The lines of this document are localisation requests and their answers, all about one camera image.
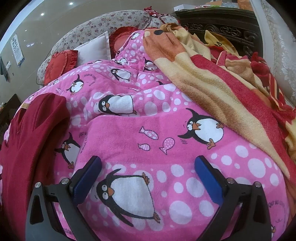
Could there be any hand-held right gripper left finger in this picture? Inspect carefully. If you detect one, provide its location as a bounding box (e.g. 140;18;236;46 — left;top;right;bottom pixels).
25;156;102;241

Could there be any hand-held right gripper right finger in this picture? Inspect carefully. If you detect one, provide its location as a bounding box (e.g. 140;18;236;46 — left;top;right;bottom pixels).
194;156;271;241

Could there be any dark red knit garment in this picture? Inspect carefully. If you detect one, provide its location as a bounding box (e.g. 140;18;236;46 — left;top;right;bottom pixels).
0;93;71;241

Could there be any pink penguin print blanket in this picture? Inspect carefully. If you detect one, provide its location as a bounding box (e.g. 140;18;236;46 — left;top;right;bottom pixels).
3;31;292;241

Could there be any orange yellow plush blanket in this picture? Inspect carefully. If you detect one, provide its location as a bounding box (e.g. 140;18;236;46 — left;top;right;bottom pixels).
143;23;296;179

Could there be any dark wooden table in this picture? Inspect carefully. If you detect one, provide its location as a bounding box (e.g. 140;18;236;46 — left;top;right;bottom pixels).
0;94;21;142

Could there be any red striped cloth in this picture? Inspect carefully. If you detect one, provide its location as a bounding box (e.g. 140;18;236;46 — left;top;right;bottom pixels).
251;52;293;112

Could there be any red heart cushion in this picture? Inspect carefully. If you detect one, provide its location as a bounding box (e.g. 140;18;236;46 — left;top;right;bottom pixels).
44;49;79;86
109;26;139;55

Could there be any white pillow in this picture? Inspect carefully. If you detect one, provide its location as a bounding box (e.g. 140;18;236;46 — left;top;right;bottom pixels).
73;31;112;66

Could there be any dark hanging cloth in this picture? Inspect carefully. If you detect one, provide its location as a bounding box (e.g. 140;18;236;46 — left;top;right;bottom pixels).
0;57;8;81

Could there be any white brocade upholstery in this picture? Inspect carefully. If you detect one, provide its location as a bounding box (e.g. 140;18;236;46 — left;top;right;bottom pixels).
251;0;296;107

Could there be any floral fabric headboard cushion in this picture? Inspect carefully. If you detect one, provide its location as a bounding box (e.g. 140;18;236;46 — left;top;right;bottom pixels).
37;10;179;86

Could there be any dark carved wooden cabinet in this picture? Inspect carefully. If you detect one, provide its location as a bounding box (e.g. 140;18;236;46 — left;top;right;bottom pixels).
174;9;264;57

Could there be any wall calendar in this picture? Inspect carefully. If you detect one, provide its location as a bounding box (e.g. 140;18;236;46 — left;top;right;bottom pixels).
10;34;25;67

